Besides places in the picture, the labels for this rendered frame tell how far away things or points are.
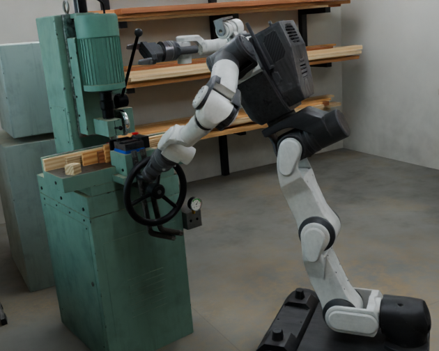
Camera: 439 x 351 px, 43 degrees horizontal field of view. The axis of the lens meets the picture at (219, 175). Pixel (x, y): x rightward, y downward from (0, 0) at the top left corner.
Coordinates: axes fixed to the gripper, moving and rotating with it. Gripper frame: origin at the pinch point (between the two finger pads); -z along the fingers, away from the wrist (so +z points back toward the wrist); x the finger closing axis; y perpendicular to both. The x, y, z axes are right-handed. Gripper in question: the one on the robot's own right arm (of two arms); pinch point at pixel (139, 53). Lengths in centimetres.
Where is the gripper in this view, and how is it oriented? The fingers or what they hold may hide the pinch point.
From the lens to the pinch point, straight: 242.2
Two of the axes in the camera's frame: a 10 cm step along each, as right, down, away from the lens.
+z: 7.9, -2.2, 5.7
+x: 5.3, 7.2, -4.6
